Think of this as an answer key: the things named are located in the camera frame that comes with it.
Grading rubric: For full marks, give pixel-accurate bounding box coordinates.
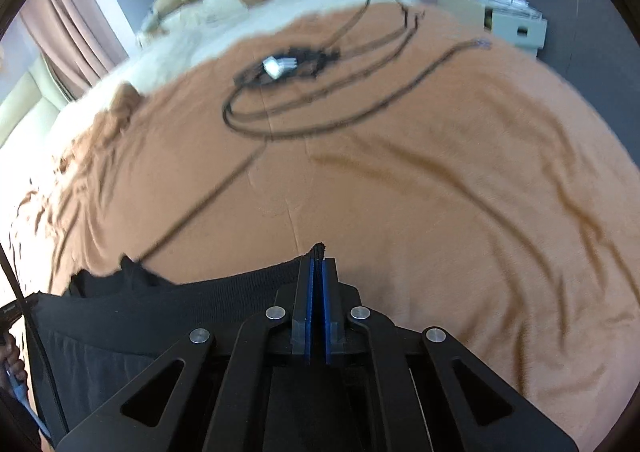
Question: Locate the black long sleeve shirt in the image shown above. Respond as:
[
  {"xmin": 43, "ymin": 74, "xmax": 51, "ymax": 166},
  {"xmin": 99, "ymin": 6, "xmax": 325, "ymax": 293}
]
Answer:
[{"xmin": 29, "ymin": 258, "xmax": 300, "ymax": 442}]

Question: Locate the person left hand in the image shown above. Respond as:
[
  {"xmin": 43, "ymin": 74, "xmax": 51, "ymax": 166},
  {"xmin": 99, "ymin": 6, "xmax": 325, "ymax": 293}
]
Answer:
[{"xmin": 0, "ymin": 333, "xmax": 27, "ymax": 394}]

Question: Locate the orange fleece blanket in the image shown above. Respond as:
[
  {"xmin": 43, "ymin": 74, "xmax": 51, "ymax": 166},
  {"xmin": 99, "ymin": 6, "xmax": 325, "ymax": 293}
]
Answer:
[{"xmin": 10, "ymin": 7, "xmax": 639, "ymax": 451}]

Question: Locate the cream upholstered headboard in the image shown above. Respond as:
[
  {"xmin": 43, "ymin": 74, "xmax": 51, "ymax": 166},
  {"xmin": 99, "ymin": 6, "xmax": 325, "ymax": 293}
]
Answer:
[{"xmin": 1, "ymin": 54, "xmax": 72, "ymax": 146}]

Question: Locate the white charger adapter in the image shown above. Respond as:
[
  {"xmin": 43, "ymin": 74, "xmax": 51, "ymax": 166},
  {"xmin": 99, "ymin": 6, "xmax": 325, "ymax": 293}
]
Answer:
[{"xmin": 262, "ymin": 56, "xmax": 298, "ymax": 80}]

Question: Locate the pink curtain left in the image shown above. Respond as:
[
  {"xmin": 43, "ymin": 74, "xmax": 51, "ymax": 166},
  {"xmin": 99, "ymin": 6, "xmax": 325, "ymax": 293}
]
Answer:
[{"xmin": 20, "ymin": 0, "xmax": 127, "ymax": 99}]

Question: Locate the cream duvet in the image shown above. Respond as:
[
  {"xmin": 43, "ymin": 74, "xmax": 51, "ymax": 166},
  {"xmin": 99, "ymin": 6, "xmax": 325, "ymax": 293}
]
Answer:
[{"xmin": 1, "ymin": 0, "xmax": 393, "ymax": 210}]

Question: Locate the white bedside drawer cabinet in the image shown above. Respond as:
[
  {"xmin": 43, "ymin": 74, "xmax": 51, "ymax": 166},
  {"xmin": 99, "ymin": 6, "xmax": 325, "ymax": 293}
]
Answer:
[{"xmin": 437, "ymin": 0, "xmax": 548, "ymax": 58}]

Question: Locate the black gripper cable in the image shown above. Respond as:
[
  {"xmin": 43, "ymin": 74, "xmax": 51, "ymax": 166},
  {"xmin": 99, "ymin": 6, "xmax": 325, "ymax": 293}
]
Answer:
[{"xmin": 0, "ymin": 240, "xmax": 68, "ymax": 442}]

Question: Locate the black coiled cable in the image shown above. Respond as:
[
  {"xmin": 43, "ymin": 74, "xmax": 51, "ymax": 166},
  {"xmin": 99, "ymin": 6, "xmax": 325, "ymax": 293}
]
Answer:
[{"xmin": 134, "ymin": 0, "xmax": 494, "ymax": 266}]

